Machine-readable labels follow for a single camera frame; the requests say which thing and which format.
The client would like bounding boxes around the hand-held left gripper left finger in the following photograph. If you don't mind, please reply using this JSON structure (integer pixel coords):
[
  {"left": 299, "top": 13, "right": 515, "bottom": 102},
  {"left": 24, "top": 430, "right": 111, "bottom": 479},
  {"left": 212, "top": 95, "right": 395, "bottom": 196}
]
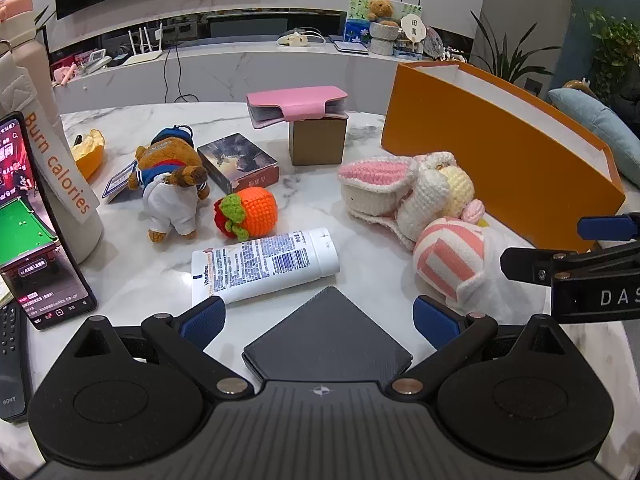
[{"left": 70, "top": 296, "right": 256, "bottom": 401}]

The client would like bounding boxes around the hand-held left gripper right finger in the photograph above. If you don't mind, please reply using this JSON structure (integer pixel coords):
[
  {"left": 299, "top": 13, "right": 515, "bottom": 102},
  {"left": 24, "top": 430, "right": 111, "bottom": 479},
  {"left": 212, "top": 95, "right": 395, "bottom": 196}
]
[{"left": 385, "top": 296, "right": 568, "bottom": 401}]

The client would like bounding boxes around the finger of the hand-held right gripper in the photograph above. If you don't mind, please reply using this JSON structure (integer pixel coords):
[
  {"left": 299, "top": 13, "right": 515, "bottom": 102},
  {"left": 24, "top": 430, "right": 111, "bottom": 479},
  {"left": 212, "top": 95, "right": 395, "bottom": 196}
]
[
  {"left": 576, "top": 212, "right": 640, "bottom": 261},
  {"left": 500, "top": 246, "right": 583, "bottom": 287}
]

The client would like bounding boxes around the pink striped plush toy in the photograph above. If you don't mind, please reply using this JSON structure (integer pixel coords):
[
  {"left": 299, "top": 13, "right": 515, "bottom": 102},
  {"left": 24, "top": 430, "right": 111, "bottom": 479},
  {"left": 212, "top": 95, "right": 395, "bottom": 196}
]
[{"left": 412, "top": 216, "right": 516, "bottom": 313}]

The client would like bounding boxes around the orange storage box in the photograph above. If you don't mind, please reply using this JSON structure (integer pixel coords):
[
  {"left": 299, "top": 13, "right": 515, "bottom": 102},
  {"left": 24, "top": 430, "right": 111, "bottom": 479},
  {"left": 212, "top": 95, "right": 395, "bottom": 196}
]
[{"left": 381, "top": 60, "right": 627, "bottom": 253}]

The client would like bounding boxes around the orange crochet fruit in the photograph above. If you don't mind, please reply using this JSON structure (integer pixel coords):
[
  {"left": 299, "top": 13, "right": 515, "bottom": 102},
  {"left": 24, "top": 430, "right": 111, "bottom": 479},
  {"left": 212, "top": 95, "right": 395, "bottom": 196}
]
[{"left": 214, "top": 186, "right": 278, "bottom": 242}]

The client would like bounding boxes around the white crochet rabbit doll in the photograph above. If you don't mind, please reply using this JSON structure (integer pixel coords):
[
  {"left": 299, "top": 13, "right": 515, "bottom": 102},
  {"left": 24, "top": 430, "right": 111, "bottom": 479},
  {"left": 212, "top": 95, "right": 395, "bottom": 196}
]
[{"left": 337, "top": 151, "right": 486, "bottom": 253}]

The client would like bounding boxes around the brown bear plush toy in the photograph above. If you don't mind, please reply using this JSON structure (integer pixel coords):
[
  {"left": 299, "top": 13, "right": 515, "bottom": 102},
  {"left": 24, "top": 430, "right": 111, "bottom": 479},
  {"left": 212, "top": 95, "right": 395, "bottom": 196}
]
[{"left": 101, "top": 125, "right": 211, "bottom": 244}]

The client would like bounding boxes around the small brown cardboard box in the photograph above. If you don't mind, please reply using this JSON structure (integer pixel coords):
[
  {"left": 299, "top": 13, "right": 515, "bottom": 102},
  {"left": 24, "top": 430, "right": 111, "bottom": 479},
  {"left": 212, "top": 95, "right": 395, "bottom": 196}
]
[{"left": 288, "top": 116, "right": 348, "bottom": 167}]

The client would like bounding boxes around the pink leather wallet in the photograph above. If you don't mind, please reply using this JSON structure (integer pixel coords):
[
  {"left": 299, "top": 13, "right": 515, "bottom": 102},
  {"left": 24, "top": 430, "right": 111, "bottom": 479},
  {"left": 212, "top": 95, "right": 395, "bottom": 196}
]
[{"left": 246, "top": 86, "right": 350, "bottom": 130}]

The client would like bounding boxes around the white lotion bottle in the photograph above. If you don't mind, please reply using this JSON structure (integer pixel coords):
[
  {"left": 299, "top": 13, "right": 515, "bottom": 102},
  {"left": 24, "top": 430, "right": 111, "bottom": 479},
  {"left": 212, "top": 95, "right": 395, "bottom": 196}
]
[{"left": 191, "top": 227, "right": 341, "bottom": 307}]

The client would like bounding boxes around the light blue cushion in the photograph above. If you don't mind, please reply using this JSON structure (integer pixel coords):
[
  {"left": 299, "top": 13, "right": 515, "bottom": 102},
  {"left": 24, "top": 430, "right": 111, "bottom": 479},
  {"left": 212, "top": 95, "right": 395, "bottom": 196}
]
[{"left": 547, "top": 87, "right": 640, "bottom": 188}]

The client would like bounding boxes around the black square wallet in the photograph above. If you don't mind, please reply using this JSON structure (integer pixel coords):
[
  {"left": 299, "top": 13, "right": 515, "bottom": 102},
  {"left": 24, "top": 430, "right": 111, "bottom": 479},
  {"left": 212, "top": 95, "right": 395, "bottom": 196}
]
[{"left": 242, "top": 285, "right": 415, "bottom": 383}]

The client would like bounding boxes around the wooden armchair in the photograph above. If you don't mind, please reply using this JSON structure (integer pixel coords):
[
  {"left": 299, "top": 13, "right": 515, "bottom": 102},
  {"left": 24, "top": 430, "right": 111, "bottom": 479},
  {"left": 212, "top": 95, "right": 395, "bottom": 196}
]
[{"left": 562, "top": 79, "right": 598, "bottom": 101}]

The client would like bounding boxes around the dark printed card box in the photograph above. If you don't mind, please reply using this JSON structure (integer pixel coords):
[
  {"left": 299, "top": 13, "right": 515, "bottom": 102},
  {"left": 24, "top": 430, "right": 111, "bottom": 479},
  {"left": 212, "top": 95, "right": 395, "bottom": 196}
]
[{"left": 197, "top": 133, "right": 281, "bottom": 195}]

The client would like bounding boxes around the leafy green plant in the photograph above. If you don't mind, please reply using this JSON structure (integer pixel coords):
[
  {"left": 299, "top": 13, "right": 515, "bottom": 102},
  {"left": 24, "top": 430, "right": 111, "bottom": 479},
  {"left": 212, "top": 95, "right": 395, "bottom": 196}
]
[{"left": 582, "top": 7, "right": 640, "bottom": 106}]

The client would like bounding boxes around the black smartphone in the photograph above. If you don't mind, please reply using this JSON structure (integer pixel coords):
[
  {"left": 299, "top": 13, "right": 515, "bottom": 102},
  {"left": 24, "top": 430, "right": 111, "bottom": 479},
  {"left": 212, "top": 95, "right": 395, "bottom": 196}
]
[{"left": 0, "top": 111, "right": 98, "bottom": 331}]

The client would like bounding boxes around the black remote control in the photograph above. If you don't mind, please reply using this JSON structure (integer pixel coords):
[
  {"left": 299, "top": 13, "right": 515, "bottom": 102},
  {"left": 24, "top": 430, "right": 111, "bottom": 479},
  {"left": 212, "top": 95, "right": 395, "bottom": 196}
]
[{"left": 0, "top": 302, "right": 33, "bottom": 422}]

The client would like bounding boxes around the tall potted plant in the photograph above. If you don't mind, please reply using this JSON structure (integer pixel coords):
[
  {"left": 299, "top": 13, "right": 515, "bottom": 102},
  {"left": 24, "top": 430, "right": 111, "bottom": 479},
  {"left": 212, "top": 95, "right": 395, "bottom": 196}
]
[{"left": 467, "top": 10, "right": 551, "bottom": 86}]

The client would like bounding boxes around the white water bottle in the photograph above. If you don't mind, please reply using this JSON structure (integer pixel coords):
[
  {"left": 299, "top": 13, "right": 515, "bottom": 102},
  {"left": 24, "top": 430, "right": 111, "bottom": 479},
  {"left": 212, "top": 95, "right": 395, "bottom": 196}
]
[{"left": 0, "top": 40, "right": 105, "bottom": 266}]

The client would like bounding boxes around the white marble television console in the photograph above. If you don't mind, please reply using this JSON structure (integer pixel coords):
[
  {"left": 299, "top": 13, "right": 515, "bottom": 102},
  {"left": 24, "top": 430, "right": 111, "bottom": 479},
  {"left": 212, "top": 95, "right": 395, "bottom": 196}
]
[{"left": 47, "top": 10, "right": 481, "bottom": 116}]

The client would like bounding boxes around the round white fan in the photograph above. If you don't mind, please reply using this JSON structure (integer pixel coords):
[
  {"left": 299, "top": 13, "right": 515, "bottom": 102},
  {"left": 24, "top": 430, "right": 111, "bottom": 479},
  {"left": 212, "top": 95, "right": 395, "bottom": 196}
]
[{"left": 400, "top": 14, "right": 426, "bottom": 43}]

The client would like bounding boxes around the white router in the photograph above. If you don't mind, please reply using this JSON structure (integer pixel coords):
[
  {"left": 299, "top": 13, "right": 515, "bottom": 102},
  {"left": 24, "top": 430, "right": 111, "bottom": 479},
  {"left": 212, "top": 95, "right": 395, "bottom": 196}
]
[{"left": 122, "top": 25, "right": 166, "bottom": 66}]

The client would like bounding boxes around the white power strip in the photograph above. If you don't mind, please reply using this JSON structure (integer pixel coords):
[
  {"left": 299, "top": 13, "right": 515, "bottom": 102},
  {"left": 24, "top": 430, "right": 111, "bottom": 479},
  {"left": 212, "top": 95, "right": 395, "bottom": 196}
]
[{"left": 277, "top": 30, "right": 326, "bottom": 48}]

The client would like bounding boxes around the small teddy bear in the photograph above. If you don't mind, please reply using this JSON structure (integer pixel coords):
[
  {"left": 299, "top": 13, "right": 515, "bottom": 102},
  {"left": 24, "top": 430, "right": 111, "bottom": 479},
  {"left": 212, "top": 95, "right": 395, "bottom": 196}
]
[{"left": 368, "top": 0, "right": 396, "bottom": 23}]

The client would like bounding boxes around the bamboo painting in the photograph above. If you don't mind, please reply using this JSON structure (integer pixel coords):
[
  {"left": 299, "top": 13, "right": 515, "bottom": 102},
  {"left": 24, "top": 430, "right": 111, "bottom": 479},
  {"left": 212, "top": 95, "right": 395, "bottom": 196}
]
[{"left": 345, "top": 0, "right": 423, "bottom": 46}]

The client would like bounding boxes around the black cable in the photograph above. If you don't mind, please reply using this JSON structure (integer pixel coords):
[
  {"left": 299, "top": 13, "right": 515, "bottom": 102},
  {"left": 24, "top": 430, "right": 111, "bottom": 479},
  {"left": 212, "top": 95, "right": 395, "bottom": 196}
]
[{"left": 164, "top": 45, "right": 201, "bottom": 105}]

